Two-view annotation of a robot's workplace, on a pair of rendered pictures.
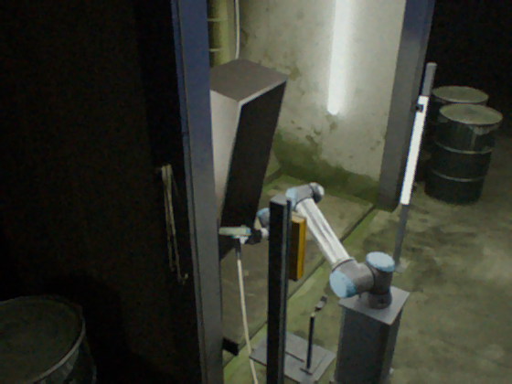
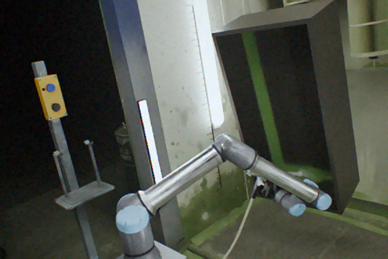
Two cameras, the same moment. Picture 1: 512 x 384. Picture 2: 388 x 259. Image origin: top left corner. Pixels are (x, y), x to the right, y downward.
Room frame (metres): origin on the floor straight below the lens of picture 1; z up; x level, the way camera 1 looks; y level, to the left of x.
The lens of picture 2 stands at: (2.85, -1.99, 1.68)
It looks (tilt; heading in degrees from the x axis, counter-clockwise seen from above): 15 degrees down; 106
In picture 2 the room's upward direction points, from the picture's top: 10 degrees counter-clockwise
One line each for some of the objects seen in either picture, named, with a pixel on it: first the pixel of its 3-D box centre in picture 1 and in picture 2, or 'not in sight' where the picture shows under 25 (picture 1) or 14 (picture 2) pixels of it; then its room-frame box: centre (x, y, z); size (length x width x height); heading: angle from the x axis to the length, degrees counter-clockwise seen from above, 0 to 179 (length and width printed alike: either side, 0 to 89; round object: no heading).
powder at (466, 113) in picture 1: (470, 114); not in sight; (4.55, -1.97, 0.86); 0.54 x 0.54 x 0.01
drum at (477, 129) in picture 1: (460, 155); not in sight; (4.55, -1.97, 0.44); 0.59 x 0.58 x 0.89; 162
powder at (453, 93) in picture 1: (459, 95); not in sight; (5.19, -2.09, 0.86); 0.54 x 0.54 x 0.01
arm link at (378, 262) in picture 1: (377, 272); (134, 228); (2.09, -0.61, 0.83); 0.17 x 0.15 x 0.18; 118
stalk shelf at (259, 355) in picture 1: (291, 355); (84, 194); (1.53, -0.13, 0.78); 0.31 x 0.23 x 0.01; 57
